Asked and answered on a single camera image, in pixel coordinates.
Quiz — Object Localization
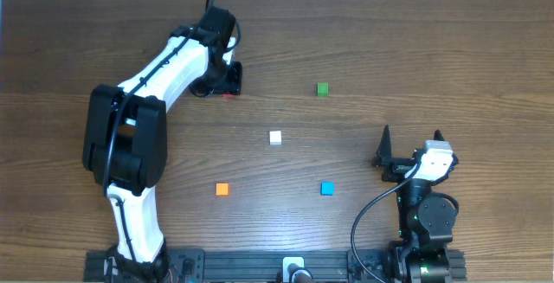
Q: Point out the mounting rail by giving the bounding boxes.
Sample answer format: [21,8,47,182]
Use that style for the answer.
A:
[84,248,468,283]

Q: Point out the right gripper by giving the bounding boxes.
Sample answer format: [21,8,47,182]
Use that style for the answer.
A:
[370,125,446,183]

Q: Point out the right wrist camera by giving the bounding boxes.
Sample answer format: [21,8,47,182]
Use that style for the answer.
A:
[414,139,454,182]

